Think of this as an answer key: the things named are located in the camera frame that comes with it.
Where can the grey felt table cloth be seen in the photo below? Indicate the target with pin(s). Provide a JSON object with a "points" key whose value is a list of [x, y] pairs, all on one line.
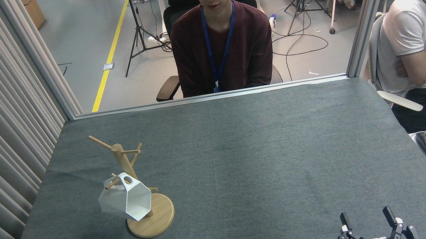
{"points": [[265, 149]]}

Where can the floor socket plate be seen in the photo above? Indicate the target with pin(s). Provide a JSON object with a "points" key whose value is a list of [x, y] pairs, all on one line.
{"points": [[109, 66]]}

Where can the grey office chair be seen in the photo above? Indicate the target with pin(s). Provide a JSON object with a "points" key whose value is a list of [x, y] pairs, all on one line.
{"points": [[375, 51]]}

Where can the silver frame post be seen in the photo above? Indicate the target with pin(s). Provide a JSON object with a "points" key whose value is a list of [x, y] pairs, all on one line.
{"points": [[370, 5], [47, 73]]}

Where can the crossed-arms person's left hand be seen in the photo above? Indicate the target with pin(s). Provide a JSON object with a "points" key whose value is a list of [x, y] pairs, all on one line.
{"points": [[401, 71]]}

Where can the cardboard box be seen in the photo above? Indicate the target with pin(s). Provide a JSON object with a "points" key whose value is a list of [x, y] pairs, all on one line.
{"points": [[32, 11]]}

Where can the wooden cup rack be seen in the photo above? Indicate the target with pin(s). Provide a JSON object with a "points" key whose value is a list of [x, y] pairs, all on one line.
{"points": [[162, 223]]}

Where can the white hexagonal cup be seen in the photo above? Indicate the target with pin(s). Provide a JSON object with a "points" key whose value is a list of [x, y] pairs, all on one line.
{"points": [[124, 204]]}

